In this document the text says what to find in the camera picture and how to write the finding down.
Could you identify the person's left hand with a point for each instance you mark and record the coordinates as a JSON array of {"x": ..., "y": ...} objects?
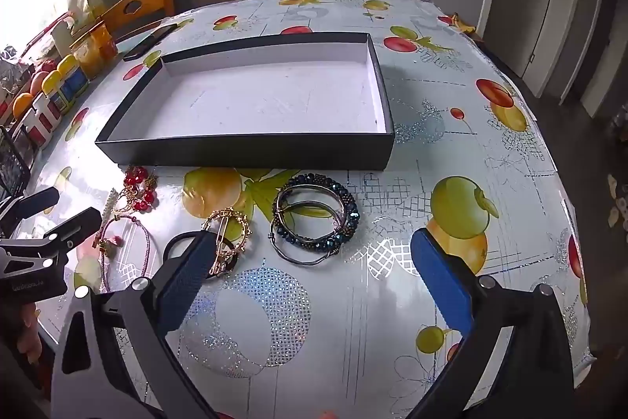
[{"x": 27, "y": 330}]

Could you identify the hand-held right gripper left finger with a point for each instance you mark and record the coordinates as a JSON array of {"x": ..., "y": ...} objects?
[{"x": 184, "y": 286}]

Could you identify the orange fruit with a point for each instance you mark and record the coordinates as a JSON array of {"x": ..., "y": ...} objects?
[{"x": 22, "y": 105}]

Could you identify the fruit print tablecloth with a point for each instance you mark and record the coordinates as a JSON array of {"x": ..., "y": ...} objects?
[{"x": 343, "y": 301}]

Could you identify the yellow cloth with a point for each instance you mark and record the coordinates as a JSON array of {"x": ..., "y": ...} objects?
[{"x": 463, "y": 22}]

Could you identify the black smartphone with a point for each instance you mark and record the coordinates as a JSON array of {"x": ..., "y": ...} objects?
[{"x": 149, "y": 42}]

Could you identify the thin dark metal bangle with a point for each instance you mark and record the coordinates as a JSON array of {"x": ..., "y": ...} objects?
[{"x": 281, "y": 199}]

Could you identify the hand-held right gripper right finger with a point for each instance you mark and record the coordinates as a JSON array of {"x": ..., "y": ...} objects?
[{"x": 441, "y": 281}]

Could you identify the round gold hair clip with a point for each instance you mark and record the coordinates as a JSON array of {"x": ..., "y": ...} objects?
[{"x": 240, "y": 222}]

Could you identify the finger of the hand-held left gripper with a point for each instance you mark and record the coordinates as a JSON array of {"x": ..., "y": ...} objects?
[
  {"x": 78, "y": 225},
  {"x": 34, "y": 204}
]

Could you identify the orange lidded jar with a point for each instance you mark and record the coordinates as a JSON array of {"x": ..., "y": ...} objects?
[{"x": 93, "y": 51}]

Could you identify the yellow lid red bottle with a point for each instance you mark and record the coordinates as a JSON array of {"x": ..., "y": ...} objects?
[{"x": 55, "y": 97}]

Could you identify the shallow black cardboard box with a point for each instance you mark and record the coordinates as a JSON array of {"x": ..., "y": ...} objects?
[{"x": 270, "y": 95}]

